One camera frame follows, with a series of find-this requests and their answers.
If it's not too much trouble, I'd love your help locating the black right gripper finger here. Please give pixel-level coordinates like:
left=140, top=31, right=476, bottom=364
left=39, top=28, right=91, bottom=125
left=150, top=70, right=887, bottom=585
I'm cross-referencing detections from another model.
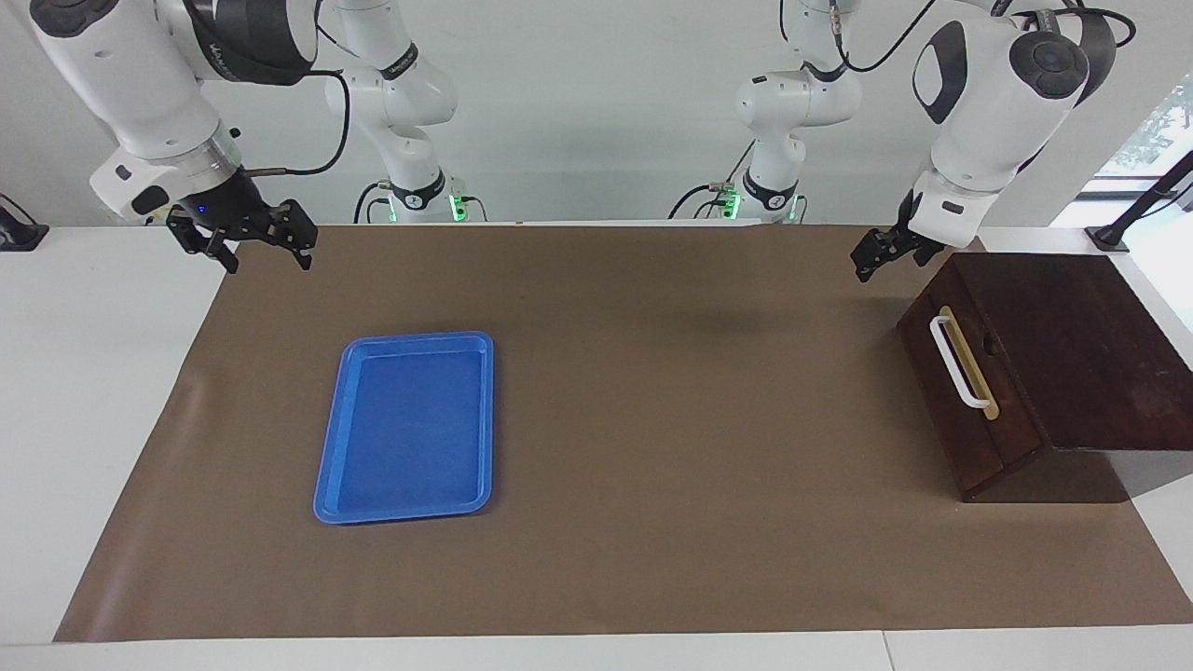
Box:
left=267, top=199, right=320, bottom=272
left=166, top=211, right=240, bottom=274

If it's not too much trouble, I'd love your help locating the white drawer handle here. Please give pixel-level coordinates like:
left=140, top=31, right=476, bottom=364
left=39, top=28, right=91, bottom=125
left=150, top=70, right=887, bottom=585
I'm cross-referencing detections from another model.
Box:
left=929, top=313, right=992, bottom=411

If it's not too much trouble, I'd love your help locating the dark wooden drawer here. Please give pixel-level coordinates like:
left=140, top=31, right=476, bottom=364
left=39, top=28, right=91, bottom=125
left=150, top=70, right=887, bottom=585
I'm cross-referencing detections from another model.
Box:
left=897, top=264, right=1051, bottom=497

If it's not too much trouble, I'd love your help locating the dark wooden drawer cabinet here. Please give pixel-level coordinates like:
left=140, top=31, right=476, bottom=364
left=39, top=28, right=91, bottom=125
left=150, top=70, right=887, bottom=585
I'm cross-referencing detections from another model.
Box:
left=897, top=250, right=1193, bottom=504

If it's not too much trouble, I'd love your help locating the blue plastic tray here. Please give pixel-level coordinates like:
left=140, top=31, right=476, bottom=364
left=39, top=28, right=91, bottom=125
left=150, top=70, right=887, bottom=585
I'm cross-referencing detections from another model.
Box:
left=313, top=331, right=495, bottom=526

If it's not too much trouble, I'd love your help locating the bright window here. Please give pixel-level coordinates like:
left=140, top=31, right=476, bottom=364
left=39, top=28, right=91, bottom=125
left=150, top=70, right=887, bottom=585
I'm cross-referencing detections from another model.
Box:
left=1090, top=75, right=1193, bottom=197

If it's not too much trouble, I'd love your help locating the brown paper table mat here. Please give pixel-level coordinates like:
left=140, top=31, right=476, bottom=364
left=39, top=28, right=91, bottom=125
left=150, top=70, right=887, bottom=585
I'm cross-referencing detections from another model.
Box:
left=53, top=224, right=1193, bottom=644

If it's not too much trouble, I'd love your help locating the black base cable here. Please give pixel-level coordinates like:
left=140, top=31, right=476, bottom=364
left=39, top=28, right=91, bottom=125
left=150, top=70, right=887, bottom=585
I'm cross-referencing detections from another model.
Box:
left=667, top=138, right=756, bottom=222
left=353, top=180, right=397, bottom=225

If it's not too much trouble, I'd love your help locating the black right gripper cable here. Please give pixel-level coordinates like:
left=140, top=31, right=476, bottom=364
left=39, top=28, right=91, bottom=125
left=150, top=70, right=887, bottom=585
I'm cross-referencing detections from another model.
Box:
left=242, top=71, right=352, bottom=178

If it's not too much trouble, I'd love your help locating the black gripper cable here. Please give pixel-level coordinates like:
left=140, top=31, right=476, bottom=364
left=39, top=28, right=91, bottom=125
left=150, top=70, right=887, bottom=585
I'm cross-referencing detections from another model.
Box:
left=837, top=0, right=1138, bottom=74
left=242, top=71, right=352, bottom=178

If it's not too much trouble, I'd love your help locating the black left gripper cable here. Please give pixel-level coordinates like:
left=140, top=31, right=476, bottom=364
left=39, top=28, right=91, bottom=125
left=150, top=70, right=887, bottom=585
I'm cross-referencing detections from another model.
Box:
left=837, top=0, right=1138, bottom=74

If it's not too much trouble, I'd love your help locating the black table clamp mount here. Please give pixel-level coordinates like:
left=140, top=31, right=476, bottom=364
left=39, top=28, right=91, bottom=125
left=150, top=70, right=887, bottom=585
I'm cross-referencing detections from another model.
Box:
left=0, top=194, right=49, bottom=253

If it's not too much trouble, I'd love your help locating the black camera stand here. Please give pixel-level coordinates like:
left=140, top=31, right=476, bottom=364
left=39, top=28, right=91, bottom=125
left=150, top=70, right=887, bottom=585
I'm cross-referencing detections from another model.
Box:
left=1086, top=149, right=1193, bottom=253

